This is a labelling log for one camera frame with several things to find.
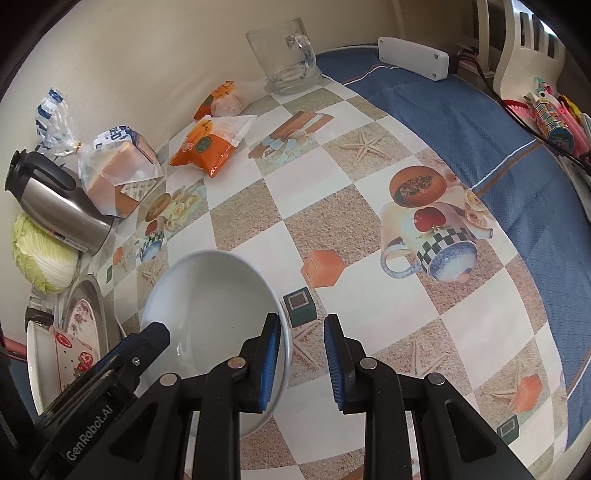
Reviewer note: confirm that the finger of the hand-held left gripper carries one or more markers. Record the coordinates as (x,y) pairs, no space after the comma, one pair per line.
(154,344)
(122,350)

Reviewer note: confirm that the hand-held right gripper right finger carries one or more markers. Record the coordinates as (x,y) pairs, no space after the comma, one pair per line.
(333,364)

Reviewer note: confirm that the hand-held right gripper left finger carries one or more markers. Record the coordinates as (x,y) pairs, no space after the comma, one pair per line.
(270,360)

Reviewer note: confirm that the floral rimmed white plate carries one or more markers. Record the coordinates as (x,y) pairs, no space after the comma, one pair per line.
(85,318)

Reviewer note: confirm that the stainless steel basin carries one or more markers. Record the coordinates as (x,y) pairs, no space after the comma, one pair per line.
(104,304)

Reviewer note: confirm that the large pale blue bowl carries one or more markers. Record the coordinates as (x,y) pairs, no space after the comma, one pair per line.
(203,300)

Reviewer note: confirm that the small white bowl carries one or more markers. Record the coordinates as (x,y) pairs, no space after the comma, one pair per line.
(39,369)

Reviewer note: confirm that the napa cabbage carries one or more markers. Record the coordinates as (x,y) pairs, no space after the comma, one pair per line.
(41,258)

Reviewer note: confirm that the stainless steel thermos jug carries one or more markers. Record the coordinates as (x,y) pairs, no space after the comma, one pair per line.
(60,203)

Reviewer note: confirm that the bagged sliced bread loaf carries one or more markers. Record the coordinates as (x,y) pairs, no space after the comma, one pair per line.
(115,170)

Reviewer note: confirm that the orange snack packet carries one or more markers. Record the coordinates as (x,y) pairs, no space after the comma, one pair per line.
(221,101)
(203,147)

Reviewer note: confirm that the clear glass mug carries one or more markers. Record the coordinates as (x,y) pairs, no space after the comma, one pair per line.
(277,50)

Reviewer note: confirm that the pink comb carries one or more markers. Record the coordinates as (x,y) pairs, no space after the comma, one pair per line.
(519,110)

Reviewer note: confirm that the white power box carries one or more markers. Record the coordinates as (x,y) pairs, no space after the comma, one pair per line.
(411,55)

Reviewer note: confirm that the white slotted chair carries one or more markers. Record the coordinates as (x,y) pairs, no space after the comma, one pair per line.
(512,64)

